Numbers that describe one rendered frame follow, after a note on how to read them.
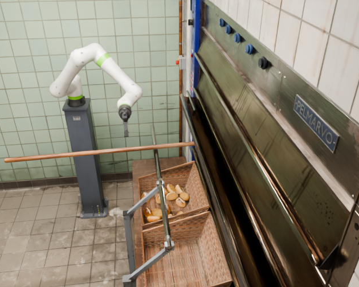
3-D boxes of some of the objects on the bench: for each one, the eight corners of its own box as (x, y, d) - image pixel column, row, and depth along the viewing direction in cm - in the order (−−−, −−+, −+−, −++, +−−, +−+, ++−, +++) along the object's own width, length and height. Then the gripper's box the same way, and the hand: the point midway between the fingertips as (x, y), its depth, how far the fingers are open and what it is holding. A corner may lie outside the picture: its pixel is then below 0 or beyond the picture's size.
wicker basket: (194, 185, 297) (195, 159, 282) (209, 234, 249) (211, 205, 235) (137, 191, 290) (135, 164, 276) (142, 242, 243) (139, 213, 228)
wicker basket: (209, 238, 247) (211, 209, 232) (231, 311, 199) (235, 281, 185) (141, 246, 241) (138, 216, 226) (146, 323, 193) (143, 292, 179)
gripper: (129, 97, 242) (129, 110, 224) (131, 128, 255) (132, 143, 237) (118, 97, 241) (118, 111, 223) (121, 128, 254) (121, 144, 236)
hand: (125, 126), depth 231 cm, fingers open, 13 cm apart
